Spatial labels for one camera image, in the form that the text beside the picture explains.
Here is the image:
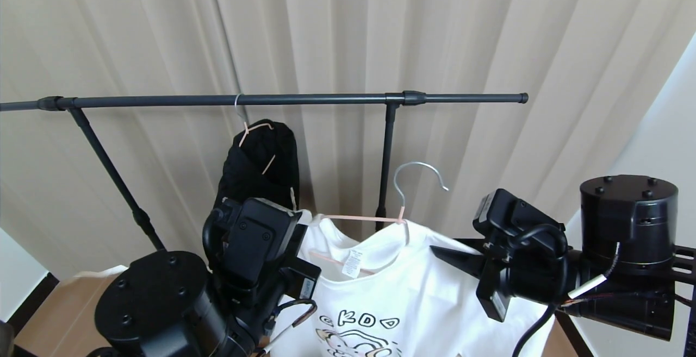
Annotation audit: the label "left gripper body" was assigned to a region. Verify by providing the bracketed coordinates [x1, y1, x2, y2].
[238, 258, 322, 348]

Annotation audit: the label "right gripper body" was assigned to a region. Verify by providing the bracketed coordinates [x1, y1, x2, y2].
[476, 249, 573, 323]

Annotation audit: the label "pink clothes hanger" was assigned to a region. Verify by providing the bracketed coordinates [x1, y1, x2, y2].
[234, 94, 277, 176]
[309, 161, 450, 278]

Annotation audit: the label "white garment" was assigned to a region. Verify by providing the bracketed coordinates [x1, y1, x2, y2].
[268, 210, 556, 357]

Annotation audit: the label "black shorts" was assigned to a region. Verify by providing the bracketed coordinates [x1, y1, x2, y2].
[214, 120, 301, 212]

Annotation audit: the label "black clothes rack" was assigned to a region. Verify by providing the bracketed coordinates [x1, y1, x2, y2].
[0, 91, 530, 253]

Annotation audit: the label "silver curtain wand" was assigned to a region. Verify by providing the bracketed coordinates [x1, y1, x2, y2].
[206, 0, 250, 125]

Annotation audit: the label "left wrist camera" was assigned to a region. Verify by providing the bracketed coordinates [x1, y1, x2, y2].
[202, 198, 306, 293]

